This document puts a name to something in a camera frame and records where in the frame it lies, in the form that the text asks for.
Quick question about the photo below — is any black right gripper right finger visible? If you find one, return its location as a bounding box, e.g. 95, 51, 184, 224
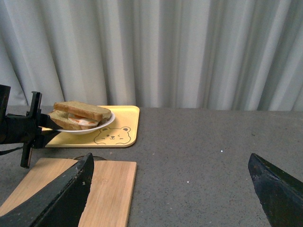
248, 153, 303, 227

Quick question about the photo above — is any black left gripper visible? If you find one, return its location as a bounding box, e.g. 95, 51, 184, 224
0, 85, 61, 168

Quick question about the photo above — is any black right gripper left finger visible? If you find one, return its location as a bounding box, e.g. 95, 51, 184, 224
0, 153, 94, 227

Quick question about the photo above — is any bread slice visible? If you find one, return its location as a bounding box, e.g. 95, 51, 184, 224
48, 110, 98, 131
53, 101, 111, 121

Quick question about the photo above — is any white plate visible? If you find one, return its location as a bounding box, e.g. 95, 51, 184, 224
56, 112, 115, 135

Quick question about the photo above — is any fried egg filling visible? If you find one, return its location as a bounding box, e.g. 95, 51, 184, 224
68, 113, 99, 127

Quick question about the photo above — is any wooden cutting board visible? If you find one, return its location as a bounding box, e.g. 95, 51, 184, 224
0, 158, 137, 227

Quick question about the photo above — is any yellow bear tray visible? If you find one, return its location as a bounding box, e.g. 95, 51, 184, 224
46, 105, 140, 148

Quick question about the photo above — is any grey curtain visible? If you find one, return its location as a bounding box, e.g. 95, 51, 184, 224
0, 0, 303, 111

